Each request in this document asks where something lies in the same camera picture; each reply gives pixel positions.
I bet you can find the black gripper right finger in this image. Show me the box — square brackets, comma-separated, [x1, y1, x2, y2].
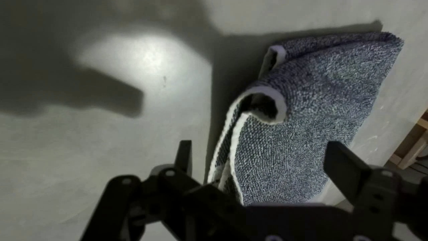
[323, 139, 428, 241]

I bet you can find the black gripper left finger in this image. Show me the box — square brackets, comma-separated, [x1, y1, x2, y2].
[79, 139, 269, 241]

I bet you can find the blue grey striped towel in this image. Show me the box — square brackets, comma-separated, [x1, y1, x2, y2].
[205, 31, 406, 208]

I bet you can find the light wooden chair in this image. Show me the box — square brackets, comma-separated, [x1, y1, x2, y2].
[387, 108, 428, 171]

